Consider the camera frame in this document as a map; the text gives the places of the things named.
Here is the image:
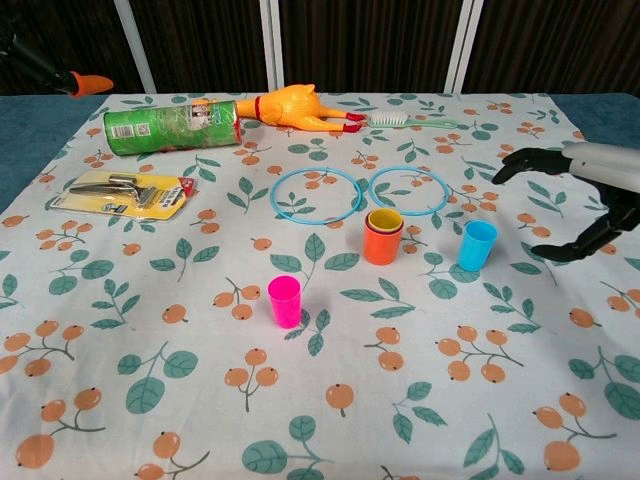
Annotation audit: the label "large orange plastic cup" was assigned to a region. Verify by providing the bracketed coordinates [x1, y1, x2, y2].
[363, 217, 404, 265]

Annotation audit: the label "yellow rubber chicken toy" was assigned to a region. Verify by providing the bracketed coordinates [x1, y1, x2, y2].
[192, 83, 366, 136]

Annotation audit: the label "razor in yellow package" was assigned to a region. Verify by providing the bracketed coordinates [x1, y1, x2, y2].
[48, 169, 200, 221]

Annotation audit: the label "yellow plastic cup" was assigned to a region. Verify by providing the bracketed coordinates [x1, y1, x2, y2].
[368, 208, 403, 234]

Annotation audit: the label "green chip can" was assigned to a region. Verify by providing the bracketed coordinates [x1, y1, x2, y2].
[103, 99, 243, 157]

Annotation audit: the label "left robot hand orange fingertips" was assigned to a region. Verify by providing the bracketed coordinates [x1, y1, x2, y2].
[0, 29, 115, 100]

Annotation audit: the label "dark folding partition screen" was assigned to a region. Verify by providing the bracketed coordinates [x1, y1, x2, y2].
[0, 0, 640, 96]

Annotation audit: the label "teal table cover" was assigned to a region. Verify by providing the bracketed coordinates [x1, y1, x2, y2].
[0, 91, 640, 216]

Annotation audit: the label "pink plastic cup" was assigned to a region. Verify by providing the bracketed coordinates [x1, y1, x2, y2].
[267, 275, 303, 330]

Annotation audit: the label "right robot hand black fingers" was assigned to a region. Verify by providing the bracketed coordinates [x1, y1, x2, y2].
[492, 142, 640, 264]

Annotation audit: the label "light blue plastic cup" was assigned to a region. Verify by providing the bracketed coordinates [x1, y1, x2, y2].
[457, 220, 499, 273]

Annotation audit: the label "green handled brush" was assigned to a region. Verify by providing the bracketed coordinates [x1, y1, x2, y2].
[368, 110, 457, 130]

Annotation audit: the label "light blue plastic ring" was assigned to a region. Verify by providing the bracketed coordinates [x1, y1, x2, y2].
[272, 167, 362, 226]
[369, 165, 451, 217]

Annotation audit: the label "floral printed tablecloth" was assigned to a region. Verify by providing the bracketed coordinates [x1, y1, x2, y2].
[0, 92, 640, 480]

